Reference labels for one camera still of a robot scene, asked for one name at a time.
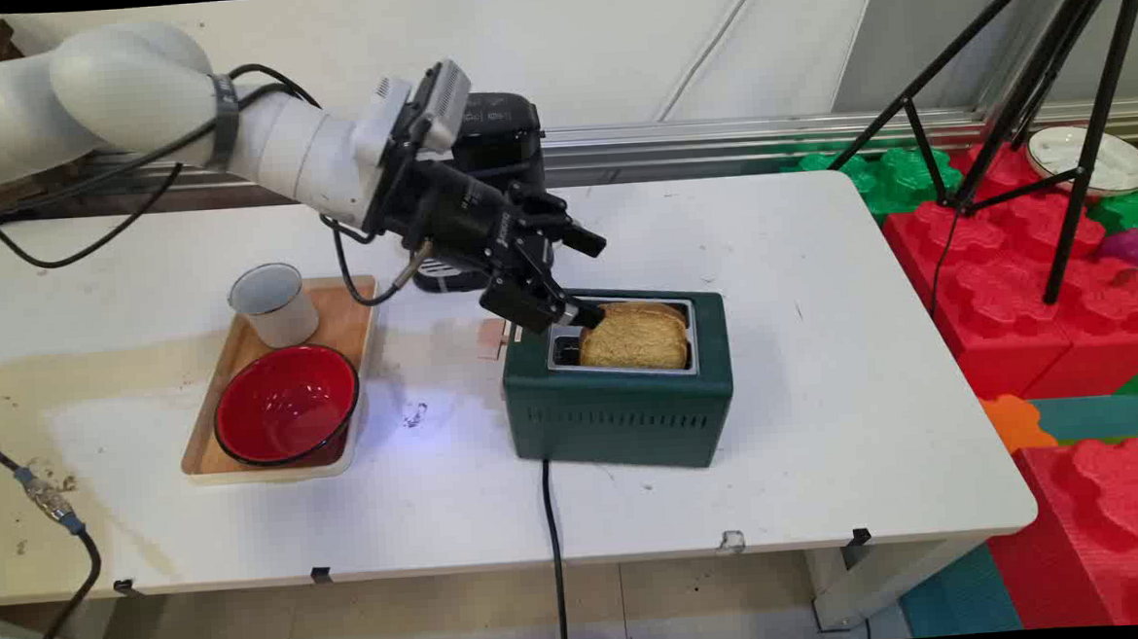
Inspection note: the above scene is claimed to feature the toasted bread slice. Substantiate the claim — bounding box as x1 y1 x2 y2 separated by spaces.
576 298 693 376

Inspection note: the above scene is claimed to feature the large red foam block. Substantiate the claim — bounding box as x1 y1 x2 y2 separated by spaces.
876 134 1138 408

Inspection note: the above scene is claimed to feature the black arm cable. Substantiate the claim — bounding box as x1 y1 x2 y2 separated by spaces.
0 60 331 272

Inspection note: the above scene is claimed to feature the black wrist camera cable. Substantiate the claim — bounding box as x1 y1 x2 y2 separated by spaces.
320 210 435 310

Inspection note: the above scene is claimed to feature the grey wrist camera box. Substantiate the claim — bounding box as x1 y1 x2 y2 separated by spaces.
416 58 477 157

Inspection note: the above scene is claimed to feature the orange foam piece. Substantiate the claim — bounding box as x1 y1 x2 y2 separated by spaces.
980 392 1047 456

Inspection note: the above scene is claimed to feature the grey cable with metal connector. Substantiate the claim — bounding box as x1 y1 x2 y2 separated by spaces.
0 432 108 639

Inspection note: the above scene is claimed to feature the black toaster power cable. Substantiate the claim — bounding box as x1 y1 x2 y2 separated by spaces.
541 458 570 639

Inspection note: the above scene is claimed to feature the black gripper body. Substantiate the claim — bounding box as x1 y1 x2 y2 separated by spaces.
371 152 534 284

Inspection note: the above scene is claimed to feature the white enamel mug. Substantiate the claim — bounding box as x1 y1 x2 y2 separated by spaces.
227 261 322 352

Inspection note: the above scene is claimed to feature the black coffee machine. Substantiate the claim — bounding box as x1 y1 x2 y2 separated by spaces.
402 89 556 297

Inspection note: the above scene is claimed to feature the white table leg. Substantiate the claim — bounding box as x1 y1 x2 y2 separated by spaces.
805 536 995 634

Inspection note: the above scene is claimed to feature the green foam block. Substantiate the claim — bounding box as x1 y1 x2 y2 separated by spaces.
1088 188 1138 236
779 143 966 222

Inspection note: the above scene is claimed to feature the grey arm strap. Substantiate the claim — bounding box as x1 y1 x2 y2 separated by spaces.
203 72 243 170

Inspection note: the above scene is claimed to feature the white plate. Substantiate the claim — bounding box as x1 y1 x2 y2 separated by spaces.
1024 122 1138 201

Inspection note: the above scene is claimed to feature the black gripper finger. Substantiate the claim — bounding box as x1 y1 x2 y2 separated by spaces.
477 250 609 337
514 183 610 263

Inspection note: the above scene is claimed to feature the purple foam piece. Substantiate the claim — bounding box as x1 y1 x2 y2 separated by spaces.
1095 229 1138 273

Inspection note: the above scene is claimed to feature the dark green toaster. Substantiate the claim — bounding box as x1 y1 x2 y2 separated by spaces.
498 282 738 479

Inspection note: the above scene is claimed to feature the wooden tray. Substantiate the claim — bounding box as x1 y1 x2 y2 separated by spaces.
172 274 387 487

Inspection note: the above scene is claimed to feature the teal foam mat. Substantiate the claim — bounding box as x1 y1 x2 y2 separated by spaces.
1026 392 1138 444
896 542 1024 639

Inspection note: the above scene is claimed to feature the thin black tripod cable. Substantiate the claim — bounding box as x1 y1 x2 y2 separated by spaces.
924 206 965 317

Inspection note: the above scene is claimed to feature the red bowl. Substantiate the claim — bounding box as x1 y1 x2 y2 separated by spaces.
210 342 364 471

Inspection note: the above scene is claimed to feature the black tripod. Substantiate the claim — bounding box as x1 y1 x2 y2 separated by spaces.
820 0 1138 316

